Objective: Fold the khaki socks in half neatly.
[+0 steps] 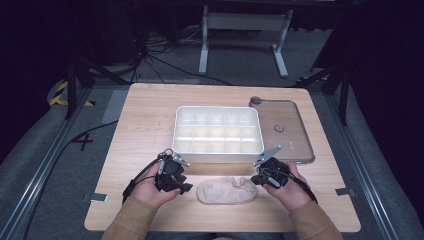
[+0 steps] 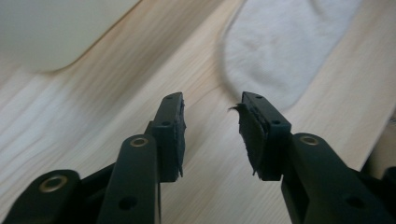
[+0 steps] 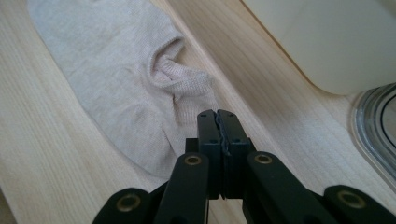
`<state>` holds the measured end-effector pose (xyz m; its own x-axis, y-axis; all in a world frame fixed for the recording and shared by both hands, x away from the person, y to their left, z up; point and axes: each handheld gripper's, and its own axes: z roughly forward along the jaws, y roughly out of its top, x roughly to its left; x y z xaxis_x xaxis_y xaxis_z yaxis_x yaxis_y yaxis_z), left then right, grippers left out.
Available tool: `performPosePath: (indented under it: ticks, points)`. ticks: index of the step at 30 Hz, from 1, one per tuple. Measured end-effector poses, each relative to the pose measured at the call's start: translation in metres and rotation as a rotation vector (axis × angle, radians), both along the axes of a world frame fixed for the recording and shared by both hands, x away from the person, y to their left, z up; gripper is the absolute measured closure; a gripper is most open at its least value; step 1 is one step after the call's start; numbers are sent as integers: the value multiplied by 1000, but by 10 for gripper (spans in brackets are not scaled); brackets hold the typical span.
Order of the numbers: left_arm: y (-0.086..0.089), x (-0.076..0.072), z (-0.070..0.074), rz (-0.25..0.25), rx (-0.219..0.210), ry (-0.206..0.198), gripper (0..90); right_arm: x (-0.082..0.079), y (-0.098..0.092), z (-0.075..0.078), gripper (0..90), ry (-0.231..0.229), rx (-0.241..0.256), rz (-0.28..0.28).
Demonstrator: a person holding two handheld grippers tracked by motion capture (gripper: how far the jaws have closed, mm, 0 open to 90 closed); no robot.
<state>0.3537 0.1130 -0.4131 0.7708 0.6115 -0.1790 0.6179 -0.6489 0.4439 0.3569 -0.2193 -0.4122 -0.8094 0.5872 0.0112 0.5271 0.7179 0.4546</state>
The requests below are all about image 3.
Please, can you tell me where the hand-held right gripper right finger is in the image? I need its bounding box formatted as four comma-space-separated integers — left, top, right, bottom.
217, 108, 257, 200

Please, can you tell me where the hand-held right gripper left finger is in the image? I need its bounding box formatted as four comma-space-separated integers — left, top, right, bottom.
185, 109, 224, 201

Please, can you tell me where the beige knitted sock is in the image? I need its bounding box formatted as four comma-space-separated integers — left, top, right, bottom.
26, 0, 219, 180

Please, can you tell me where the white divided organizer box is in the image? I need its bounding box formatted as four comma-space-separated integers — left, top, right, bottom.
241, 0, 396, 96

